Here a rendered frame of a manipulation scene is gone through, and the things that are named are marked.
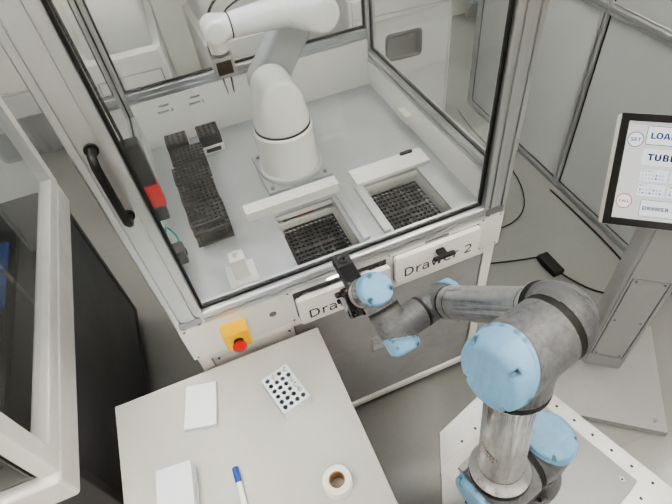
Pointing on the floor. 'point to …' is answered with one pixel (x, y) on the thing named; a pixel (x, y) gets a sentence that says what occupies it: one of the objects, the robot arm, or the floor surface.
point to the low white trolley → (254, 434)
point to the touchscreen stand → (625, 342)
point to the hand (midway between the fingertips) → (347, 291)
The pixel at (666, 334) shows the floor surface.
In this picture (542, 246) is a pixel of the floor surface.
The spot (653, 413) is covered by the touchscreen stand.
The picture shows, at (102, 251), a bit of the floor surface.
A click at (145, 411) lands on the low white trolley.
